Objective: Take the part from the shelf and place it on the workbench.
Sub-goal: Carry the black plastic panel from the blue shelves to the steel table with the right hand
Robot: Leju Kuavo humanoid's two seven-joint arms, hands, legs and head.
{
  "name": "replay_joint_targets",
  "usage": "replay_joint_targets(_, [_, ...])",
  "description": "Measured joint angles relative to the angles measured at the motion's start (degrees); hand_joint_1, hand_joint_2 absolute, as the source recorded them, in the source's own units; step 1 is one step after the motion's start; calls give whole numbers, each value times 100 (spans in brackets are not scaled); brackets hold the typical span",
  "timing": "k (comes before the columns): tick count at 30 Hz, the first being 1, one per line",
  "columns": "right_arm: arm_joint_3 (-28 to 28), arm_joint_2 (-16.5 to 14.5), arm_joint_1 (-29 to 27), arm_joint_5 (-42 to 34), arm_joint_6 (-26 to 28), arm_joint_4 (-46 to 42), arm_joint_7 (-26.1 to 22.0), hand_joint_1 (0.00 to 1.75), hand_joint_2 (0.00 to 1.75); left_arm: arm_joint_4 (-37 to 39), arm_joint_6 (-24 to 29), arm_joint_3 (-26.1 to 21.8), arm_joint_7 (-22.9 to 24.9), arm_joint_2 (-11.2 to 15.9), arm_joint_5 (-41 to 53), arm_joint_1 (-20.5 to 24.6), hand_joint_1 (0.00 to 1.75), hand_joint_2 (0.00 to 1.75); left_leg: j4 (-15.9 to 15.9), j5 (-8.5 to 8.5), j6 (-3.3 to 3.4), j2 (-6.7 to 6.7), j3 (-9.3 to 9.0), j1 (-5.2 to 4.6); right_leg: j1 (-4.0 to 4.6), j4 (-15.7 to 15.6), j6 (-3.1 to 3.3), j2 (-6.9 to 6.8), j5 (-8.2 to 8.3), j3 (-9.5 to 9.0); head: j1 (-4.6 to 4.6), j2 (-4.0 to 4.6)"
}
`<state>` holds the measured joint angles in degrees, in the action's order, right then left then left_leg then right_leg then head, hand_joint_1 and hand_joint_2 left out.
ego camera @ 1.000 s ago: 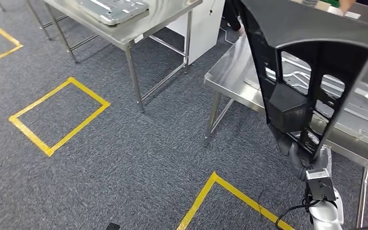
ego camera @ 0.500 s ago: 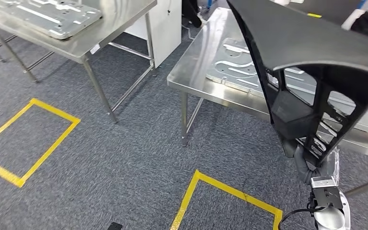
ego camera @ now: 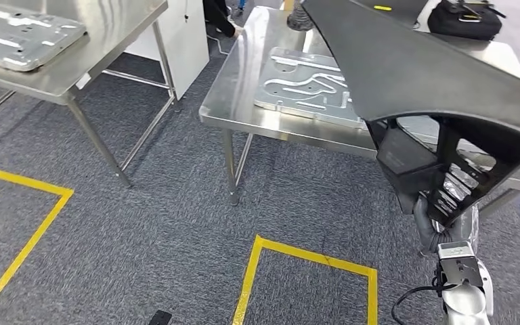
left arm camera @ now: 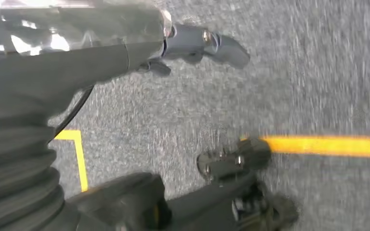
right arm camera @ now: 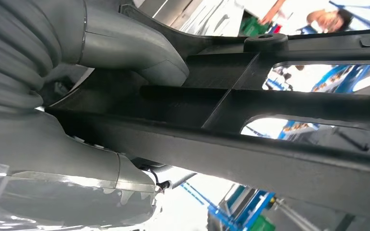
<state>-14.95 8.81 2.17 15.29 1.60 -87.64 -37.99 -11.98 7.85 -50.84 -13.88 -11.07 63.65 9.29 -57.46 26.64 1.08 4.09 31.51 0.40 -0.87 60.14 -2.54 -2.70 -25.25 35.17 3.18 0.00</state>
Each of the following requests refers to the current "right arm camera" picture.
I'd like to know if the blue metal shelf rack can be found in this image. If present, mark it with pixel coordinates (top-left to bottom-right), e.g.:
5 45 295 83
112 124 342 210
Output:
180 183 277 231

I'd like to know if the green plastic crate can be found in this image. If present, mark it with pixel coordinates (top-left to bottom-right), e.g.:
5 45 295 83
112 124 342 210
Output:
249 216 276 231
238 16 270 37

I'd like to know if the person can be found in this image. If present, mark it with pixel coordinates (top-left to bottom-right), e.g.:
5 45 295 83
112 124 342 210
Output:
257 0 355 35

